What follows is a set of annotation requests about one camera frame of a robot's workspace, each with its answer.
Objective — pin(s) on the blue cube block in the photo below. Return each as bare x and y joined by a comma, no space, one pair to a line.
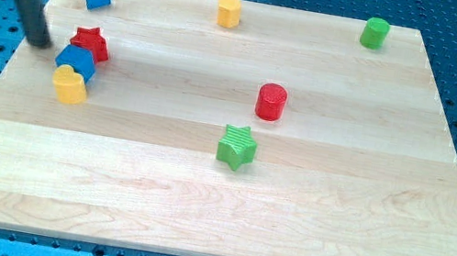
81,59

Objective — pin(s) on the green star block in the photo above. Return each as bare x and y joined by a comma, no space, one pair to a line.
236,147

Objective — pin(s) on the red star block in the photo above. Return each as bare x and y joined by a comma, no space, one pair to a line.
91,39

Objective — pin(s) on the red cylinder block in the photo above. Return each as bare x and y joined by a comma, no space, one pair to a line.
270,103

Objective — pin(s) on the light wooden board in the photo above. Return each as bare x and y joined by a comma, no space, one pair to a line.
361,162

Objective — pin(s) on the yellow hexagon block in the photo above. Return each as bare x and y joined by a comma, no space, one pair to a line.
228,13

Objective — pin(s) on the yellow heart block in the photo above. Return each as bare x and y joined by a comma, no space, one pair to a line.
69,85

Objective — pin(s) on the green cylinder block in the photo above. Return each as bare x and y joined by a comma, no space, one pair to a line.
374,33

